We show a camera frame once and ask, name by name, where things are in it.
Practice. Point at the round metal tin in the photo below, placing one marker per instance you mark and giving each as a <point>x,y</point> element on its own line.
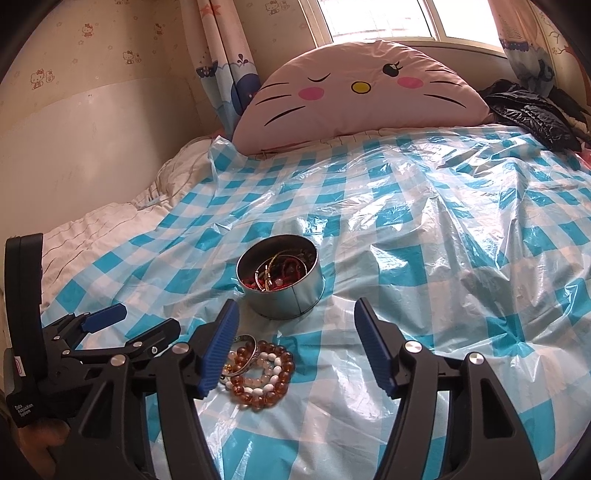
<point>277,302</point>

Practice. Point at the window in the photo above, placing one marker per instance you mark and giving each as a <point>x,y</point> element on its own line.
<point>369,18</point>

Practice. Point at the person's left hand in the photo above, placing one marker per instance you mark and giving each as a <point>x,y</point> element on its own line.
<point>44,447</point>

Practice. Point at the gold bangle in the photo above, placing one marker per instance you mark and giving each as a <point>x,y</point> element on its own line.
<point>268,272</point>

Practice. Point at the pink and blue curtain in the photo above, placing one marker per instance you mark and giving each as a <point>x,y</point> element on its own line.
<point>526,55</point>

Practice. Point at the black puffer jacket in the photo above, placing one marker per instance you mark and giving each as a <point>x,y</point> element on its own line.
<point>531,115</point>

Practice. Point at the blue whale print curtain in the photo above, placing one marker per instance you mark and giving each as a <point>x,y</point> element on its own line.
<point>231,78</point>

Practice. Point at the blue checkered plastic sheet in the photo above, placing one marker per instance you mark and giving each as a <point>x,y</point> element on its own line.
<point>415,240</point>

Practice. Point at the white quilt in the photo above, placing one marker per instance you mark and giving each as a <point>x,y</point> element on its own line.
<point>106,230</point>

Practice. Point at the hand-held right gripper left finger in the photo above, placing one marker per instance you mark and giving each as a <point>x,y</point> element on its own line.
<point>221,341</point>

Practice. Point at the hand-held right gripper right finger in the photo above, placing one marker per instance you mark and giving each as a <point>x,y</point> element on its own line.
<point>371,341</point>

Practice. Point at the silver bangle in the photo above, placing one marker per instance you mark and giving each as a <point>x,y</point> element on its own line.
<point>249,344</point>

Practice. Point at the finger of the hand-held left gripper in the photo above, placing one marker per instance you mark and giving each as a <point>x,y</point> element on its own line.
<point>152,337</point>
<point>106,316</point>

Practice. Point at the pink cat face pillow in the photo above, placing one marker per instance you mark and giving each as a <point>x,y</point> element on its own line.
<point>351,120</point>

